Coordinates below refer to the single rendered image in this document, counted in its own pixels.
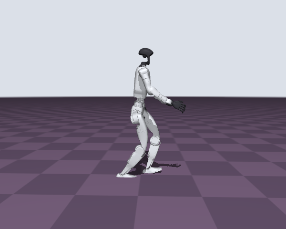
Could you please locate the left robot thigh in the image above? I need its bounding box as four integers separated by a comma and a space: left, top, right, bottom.
143, 109, 160, 146

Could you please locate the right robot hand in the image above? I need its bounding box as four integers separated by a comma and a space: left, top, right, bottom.
166, 100, 186, 113

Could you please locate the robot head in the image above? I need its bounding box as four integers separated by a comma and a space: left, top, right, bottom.
139, 48, 153, 67

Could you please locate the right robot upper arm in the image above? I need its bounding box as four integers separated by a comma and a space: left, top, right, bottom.
138, 68, 153, 95

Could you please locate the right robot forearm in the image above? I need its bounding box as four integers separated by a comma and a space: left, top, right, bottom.
150, 87, 172, 104

